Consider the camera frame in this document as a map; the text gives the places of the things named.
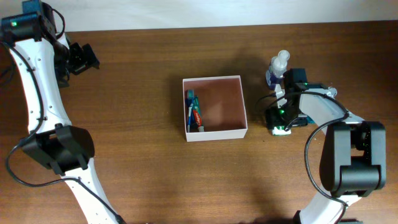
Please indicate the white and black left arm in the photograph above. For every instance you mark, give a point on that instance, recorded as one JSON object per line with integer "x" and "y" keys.
{"x": 45, "y": 59}

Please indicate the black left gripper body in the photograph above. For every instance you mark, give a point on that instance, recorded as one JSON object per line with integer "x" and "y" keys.
{"x": 74, "y": 61}

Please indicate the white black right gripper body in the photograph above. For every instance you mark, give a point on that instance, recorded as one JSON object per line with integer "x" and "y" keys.
{"x": 286, "y": 116}

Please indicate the red green toothpaste tube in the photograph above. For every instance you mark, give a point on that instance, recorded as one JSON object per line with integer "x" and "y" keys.
{"x": 197, "y": 115}

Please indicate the blue white toothbrush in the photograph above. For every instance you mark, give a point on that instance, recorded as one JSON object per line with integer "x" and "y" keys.
{"x": 190, "y": 94}

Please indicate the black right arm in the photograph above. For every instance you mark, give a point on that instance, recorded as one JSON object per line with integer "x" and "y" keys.
{"x": 353, "y": 161}

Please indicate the pink white open box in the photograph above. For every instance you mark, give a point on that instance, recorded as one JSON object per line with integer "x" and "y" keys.
{"x": 222, "y": 107}

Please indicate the purple foam soap bottle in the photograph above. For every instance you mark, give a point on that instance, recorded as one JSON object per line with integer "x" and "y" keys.
{"x": 277, "y": 68}

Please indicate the green soap bar pack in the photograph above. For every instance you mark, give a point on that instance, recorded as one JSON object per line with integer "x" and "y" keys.
{"x": 280, "y": 131}

